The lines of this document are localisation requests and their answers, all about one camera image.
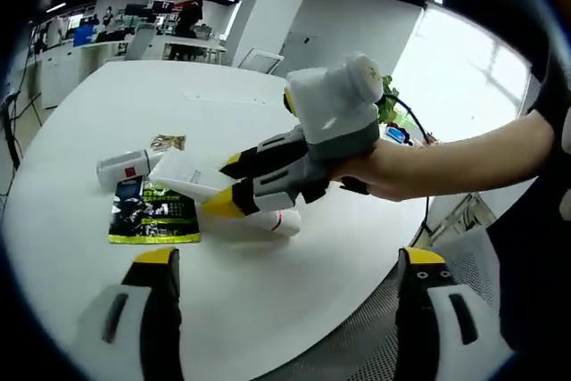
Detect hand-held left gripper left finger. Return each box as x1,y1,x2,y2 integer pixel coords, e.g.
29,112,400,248
76,246,184,381

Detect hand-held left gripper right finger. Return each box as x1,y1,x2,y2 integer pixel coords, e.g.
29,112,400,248
394,246,492,381

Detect white skincare tube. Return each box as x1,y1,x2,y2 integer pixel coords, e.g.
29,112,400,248
149,151,302,238

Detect black green skincare packet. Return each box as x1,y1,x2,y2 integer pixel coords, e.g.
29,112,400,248
108,179,202,246

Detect gold foil skincare sachet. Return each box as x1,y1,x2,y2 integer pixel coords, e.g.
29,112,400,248
149,133,187,153

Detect white pump skincare bottle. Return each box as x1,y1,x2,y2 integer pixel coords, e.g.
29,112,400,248
96,148,169,186

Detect blue storage crate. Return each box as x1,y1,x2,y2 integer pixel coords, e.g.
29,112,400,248
73,26,97,46

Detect person's right hand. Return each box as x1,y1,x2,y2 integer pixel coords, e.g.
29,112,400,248
332,137,416,202

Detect potted green plant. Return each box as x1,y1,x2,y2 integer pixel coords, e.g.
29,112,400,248
377,75,403,126

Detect white mesh office chair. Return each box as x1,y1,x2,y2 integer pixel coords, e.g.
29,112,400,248
285,193,514,381

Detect blue box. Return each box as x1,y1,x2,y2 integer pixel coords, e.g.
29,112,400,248
385,126,410,144

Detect white table socket panel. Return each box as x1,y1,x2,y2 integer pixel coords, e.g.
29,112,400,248
185,92,269,106

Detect white office desk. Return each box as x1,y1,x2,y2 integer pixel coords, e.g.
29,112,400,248
33,41,130,108
164,39,228,65

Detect person's dark shirt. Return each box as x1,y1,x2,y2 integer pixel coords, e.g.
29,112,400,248
484,32,571,355

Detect black floor cables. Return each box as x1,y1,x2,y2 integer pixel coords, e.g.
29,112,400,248
0,86,28,203

